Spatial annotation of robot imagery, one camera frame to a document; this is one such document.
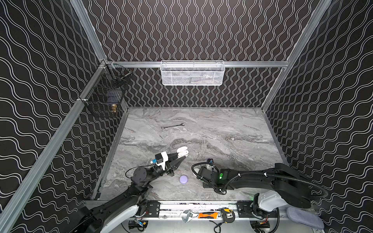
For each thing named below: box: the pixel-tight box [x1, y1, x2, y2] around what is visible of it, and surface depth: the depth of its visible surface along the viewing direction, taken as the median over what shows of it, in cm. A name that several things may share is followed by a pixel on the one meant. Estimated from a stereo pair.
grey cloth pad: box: [286, 206, 325, 230], surface depth 72 cm
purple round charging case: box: [179, 174, 189, 185], surface depth 85 cm
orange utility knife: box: [198, 212, 219, 219], surface depth 74 cm
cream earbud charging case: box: [176, 146, 189, 159], surface depth 67 cm
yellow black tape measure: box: [220, 207, 236, 224], surface depth 72 cm
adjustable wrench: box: [181, 209, 193, 223], surface depth 74 cm
